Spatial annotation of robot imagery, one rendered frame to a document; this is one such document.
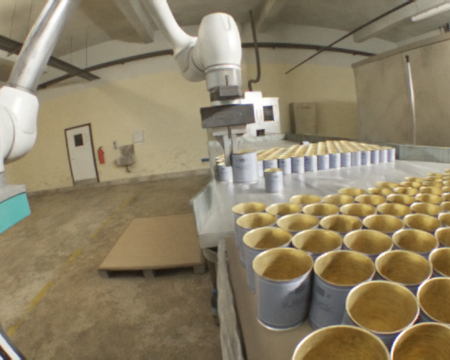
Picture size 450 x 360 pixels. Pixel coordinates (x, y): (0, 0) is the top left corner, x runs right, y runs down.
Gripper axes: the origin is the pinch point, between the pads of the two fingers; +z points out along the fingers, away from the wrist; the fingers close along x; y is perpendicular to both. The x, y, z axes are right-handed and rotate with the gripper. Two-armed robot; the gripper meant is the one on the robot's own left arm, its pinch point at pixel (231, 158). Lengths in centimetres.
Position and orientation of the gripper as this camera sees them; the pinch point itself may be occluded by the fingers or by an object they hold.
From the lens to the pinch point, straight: 57.3
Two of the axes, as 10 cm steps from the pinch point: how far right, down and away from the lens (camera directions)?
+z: 1.0, 9.7, 2.2
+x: -9.9, 1.2, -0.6
